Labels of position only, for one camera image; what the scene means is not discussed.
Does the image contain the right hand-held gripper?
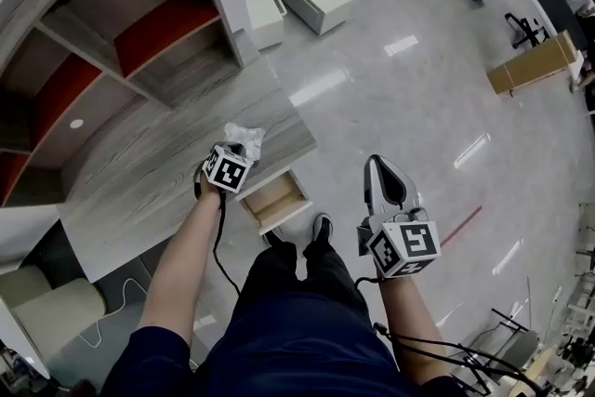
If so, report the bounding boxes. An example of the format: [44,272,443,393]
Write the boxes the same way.
[356,153,443,281]

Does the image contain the wooden desk drawer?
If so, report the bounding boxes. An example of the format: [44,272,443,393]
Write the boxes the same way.
[234,168,314,237]

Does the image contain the beige cushioned seat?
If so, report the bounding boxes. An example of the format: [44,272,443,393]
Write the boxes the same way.
[0,263,109,360]

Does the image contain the narrow white pedestal cabinet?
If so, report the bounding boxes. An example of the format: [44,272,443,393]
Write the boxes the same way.
[240,0,286,53]

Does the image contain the black metal stand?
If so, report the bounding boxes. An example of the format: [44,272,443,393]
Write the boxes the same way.
[457,307,543,397]

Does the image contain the black office chair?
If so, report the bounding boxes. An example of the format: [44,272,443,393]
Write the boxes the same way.
[504,11,550,50]

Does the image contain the person's right shoe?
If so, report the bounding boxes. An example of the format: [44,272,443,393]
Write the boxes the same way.
[308,212,335,244]

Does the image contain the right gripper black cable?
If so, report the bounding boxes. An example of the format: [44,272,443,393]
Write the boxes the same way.
[353,275,546,392]

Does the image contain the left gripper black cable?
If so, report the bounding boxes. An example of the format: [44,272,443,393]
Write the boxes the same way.
[211,189,243,298]

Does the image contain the grey shelf unit red panels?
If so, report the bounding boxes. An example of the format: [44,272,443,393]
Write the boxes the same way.
[0,0,261,208]

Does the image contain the person's left forearm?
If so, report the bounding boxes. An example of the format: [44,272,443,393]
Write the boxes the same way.
[138,180,225,355]

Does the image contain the white floor cable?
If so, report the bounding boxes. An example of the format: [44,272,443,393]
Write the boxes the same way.
[75,277,151,348]

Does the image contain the grey wooden desk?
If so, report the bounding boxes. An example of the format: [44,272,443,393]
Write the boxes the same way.
[59,54,318,285]

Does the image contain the person's shoe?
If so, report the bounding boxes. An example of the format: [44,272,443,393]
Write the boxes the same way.
[262,224,285,248]
[308,212,335,244]

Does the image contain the person's right forearm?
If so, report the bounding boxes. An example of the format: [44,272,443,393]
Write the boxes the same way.
[377,275,448,385]

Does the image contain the person's left shoe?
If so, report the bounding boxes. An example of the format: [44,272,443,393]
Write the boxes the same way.
[262,224,285,248]

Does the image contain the person's dark blue shirt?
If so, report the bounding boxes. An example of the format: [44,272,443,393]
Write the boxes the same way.
[102,324,192,397]

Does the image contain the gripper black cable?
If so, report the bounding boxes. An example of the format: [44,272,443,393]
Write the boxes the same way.
[211,189,243,298]
[353,275,546,392]

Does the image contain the long cardboard box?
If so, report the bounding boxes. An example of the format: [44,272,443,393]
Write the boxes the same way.
[485,30,580,99]

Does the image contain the person's dark trousers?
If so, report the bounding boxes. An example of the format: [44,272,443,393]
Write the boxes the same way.
[204,230,402,397]

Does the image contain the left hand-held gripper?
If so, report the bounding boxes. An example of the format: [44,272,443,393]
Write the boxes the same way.
[203,142,248,194]

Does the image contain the white paper item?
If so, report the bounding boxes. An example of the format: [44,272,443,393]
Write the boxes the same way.
[222,122,267,163]

